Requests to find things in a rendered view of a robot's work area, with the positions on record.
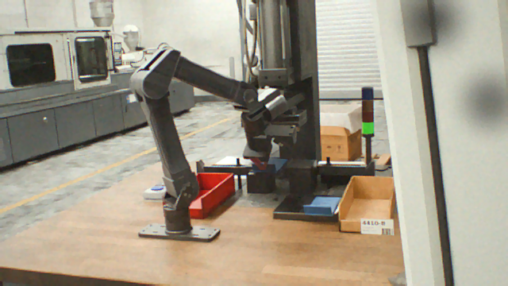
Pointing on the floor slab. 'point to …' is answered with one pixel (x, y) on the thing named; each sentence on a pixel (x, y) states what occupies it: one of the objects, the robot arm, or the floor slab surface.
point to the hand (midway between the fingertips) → (263, 167)
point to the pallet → (378, 158)
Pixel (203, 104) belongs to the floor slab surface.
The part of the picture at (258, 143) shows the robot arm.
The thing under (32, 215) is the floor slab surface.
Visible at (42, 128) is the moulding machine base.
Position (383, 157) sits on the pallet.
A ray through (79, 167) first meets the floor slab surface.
